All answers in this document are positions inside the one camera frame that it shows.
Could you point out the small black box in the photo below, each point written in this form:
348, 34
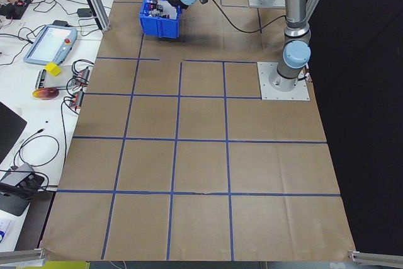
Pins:
61, 23

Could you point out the white blue paper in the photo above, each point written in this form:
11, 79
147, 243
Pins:
5, 229

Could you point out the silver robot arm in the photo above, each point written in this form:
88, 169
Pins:
296, 4

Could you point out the red orange round object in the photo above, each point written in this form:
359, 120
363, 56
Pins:
45, 93

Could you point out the black laptop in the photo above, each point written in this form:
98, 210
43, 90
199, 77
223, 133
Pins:
9, 130

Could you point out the black power adapter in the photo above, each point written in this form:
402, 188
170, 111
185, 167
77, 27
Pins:
84, 13
26, 177

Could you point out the black stand base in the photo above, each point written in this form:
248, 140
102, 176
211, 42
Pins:
11, 203

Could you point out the aluminium profile bar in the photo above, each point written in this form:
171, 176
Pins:
374, 256
22, 254

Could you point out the red mushroom button black body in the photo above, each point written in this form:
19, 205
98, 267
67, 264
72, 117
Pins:
151, 6

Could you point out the grey flat device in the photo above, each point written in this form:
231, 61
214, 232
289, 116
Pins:
47, 82

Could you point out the yellow cube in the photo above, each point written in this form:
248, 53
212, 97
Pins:
53, 69

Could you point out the black push button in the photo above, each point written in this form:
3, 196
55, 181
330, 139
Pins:
160, 8

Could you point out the grey blue teach pendant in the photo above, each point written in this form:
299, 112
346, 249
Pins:
47, 45

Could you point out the blue bin with push buttons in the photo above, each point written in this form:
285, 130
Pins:
157, 29

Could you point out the black frame cover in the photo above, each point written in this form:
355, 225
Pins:
371, 124

